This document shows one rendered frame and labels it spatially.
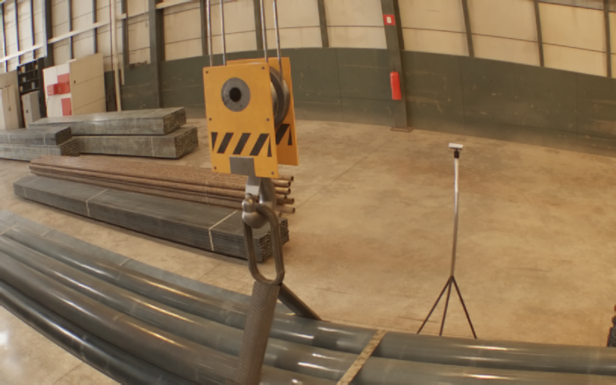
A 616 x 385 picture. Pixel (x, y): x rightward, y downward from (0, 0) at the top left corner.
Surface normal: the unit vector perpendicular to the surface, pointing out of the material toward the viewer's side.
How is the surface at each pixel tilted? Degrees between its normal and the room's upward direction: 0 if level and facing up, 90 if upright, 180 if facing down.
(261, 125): 90
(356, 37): 90
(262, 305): 52
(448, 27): 90
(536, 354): 26
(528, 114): 90
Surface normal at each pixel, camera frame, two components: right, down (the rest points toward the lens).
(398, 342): -0.28, -0.68
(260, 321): -0.42, -0.29
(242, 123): -0.49, 0.35
